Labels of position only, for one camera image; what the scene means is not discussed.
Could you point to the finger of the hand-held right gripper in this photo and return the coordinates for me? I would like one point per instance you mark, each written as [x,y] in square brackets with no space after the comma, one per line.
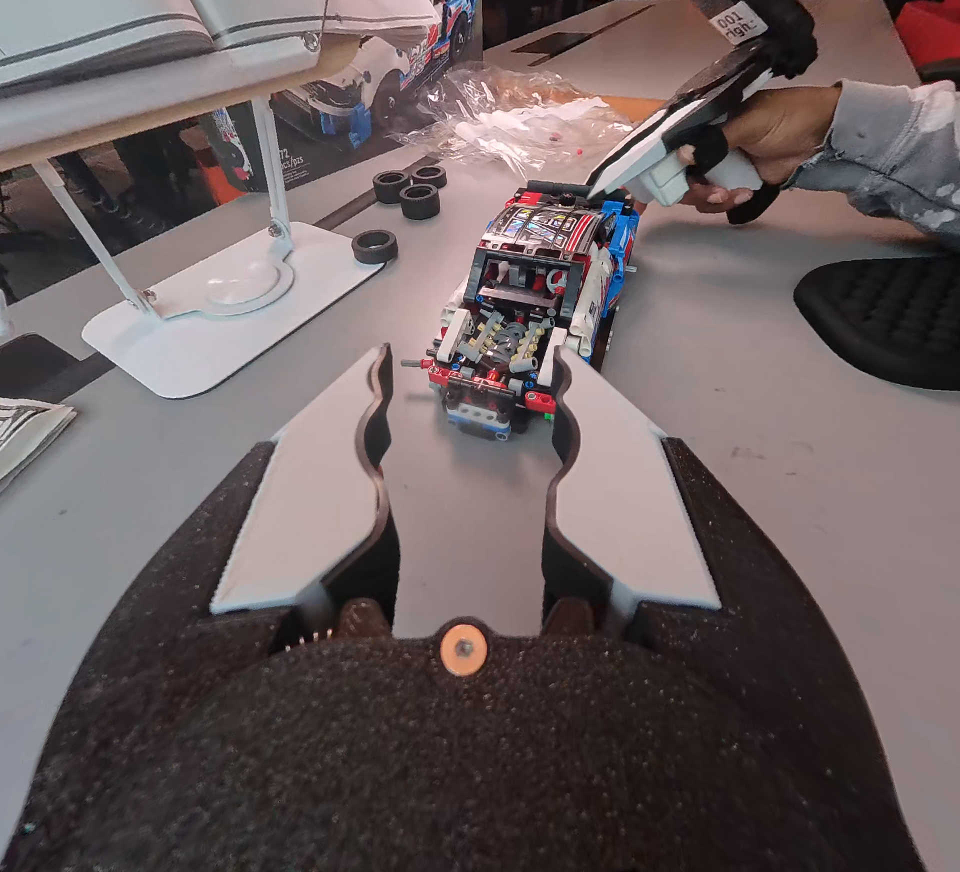
[697,88]
[645,152]

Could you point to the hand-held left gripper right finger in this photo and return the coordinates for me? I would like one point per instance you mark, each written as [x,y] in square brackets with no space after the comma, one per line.
[630,504]

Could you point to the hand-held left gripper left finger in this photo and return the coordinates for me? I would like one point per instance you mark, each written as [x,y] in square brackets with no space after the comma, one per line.
[307,504]

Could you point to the red blue toy brick car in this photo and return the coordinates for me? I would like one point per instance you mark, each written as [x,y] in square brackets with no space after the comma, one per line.
[540,264]

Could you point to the person's right forearm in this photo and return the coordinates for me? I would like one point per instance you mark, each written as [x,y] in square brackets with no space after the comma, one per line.
[892,144]

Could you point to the person's right hand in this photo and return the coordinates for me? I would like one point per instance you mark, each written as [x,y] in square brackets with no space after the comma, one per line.
[787,129]

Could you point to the clear plastic bag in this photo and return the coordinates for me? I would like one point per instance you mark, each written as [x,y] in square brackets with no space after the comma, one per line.
[510,111]

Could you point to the white book stand wooden board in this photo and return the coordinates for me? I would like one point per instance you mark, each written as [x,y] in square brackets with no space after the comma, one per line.
[225,354]

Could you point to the black toy tyre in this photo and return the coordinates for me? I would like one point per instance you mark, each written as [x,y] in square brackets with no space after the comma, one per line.
[420,202]
[390,188]
[430,175]
[375,247]

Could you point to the black toy car box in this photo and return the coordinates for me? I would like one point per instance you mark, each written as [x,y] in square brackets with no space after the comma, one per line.
[450,2]

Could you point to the folded printed paper sheet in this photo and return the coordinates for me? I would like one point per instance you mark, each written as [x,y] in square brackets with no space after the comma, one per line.
[34,437]

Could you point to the black mesh wrist pad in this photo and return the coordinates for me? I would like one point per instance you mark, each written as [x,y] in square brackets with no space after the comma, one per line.
[892,317]

